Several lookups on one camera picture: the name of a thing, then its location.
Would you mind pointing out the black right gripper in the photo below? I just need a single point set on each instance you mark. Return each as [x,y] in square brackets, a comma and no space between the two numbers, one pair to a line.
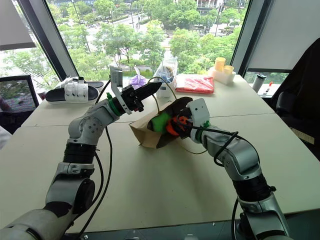
[187,131]

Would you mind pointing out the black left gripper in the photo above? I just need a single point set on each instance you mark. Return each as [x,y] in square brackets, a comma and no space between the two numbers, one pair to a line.
[131,97]

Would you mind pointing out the orange plush toy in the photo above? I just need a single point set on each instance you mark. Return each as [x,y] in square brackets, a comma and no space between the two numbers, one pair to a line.
[171,127]

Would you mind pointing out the brown paper bag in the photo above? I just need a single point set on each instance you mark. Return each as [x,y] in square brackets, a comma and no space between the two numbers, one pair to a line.
[146,135]

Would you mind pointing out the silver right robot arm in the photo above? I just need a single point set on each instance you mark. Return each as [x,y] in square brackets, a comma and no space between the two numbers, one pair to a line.
[240,155]

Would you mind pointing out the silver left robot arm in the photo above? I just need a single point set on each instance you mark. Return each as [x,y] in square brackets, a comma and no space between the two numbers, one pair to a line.
[85,127]

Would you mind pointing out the purple crumpled plastic bag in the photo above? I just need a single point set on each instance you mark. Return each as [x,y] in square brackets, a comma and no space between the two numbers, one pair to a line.
[137,81]

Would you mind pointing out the green plush toy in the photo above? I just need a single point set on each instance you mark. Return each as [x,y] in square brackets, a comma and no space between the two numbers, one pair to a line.
[160,122]

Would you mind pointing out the clear plastic bag with items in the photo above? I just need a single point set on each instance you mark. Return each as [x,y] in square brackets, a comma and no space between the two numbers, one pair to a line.
[166,70]

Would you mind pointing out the white plastic container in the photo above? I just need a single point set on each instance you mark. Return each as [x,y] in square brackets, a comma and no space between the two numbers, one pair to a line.
[165,91]

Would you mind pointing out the green zip tie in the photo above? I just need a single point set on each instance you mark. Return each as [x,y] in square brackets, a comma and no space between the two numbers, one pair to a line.
[112,103]
[200,131]

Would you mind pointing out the tall yellow cup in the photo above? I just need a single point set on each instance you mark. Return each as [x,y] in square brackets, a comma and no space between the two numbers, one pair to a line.
[220,64]

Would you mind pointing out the short yellow cup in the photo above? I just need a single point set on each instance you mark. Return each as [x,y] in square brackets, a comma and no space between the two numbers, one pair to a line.
[228,70]

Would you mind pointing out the white thermos bottle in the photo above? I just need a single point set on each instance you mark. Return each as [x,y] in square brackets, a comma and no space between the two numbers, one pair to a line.
[258,82]

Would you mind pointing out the marker pen with red cap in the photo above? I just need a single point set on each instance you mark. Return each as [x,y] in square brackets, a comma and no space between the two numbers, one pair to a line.
[268,89]

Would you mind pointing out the black office chair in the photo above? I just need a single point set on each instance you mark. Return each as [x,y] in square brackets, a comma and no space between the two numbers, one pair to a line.
[300,95]

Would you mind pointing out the black mesh chair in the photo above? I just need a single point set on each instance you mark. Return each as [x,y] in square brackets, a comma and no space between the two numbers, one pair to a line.
[17,100]

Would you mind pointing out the grey roller blind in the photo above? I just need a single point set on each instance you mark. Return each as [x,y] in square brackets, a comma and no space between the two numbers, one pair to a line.
[282,32]
[12,22]

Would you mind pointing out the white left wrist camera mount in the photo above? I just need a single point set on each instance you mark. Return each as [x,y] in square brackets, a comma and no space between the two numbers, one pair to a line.
[120,97]

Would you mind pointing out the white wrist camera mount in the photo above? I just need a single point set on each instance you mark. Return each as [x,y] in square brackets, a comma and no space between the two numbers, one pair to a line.
[120,97]
[200,110]

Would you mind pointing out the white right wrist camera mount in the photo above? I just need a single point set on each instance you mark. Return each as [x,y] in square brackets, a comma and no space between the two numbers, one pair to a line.
[200,110]

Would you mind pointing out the dark window frame post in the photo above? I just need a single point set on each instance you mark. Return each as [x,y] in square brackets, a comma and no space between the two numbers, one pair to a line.
[246,35]
[47,37]

